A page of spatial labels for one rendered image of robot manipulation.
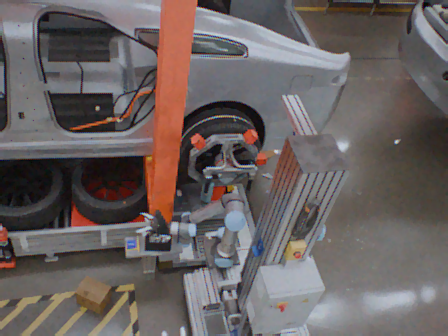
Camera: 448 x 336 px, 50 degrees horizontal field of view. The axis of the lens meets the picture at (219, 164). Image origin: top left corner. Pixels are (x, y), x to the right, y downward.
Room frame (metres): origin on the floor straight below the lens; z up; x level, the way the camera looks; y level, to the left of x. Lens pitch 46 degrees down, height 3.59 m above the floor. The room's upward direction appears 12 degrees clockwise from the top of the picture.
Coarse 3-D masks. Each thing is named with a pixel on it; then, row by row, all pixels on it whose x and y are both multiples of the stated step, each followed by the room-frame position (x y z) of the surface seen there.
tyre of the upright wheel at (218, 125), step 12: (216, 108) 2.93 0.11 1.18; (228, 108) 2.96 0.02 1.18; (192, 120) 2.84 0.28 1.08; (216, 120) 2.79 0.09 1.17; (228, 120) 2.81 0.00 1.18; (240, 120) 2.88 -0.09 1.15; (192, 132) 2.72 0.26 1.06; (204, 132) 2.69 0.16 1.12; (216, 132) 2.71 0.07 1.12; (228, 132) 2.75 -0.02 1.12; (240, 132) 2.78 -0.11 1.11; (180, 156) 2.66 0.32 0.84
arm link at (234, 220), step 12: (228, 204) 1.78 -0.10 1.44; (240, 204) 1.78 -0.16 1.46; (228, 216) 1.69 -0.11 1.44; (240, 216) 1.70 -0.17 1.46; (228, 228) 1.67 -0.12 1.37; (240, 228) 1.67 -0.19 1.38; (228, 240) 1.69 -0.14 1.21; (216, 252) 1.72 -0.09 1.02; (228, 252) 1.70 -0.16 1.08; (216, 264) 1.67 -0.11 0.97; (228, 264) 1.67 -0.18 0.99
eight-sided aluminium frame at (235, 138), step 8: (216, 136) 2.67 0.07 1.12; (224, 136) 2.70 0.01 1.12; (232, 136) 2.72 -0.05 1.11; (240, 136) 2.73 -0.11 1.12; (208, 144) 2.61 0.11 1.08; (248, 144) 2.72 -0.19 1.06; (192, 152) 2.60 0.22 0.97; (200, 152) 2.59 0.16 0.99; (256, 152) 2.75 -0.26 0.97; (192, 160) 2.58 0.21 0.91; (192, 168) 2.58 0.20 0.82; (192, 176) 2.58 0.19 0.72; (200, 176) 2.64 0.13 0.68; (240, 176) 2.72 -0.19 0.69; (216, 184) 2.66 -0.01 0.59; (224, 184) 2.68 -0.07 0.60; (232, 184) 2.70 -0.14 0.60
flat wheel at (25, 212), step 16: (0, 160) 2.52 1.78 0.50; (16, 160) 2.56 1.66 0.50; (32, 160) 2.59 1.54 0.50; (48, 160) 2.62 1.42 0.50; (0, 176) 2.37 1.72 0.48; (16, 176) 2.41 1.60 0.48; (32, 176) 2.44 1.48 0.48; (48, 176) 2.53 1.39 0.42; (16, 192) 2.25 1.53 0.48; (48, 192) 2.30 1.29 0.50; (64, 192) 2.42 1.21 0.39; (0, 208) 2.06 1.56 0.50; (16, 208) 2.09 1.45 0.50; (32, 208) 2.12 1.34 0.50; (48, 208) 2.18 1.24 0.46; (16, 224) 2.02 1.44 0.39; (32, 224) 2.07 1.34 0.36
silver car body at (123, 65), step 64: (0, 0) 2.56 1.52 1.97; (64, 0) 2.69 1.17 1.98; (128, 0) 2.87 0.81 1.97; (256, 0) 4.75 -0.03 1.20; (0, 64) 3.19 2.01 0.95; (64, 64) 3.37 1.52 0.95; (128, 64) 3.65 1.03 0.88; (192, 64) 2.79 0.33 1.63; (256, 64) 2.95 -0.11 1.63; (320, 64) 3.12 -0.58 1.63; (0, 128) 2.59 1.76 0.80; (64, 128) 2.51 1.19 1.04; (128, 128) 2.67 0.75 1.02; (320, 128) 3.19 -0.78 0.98
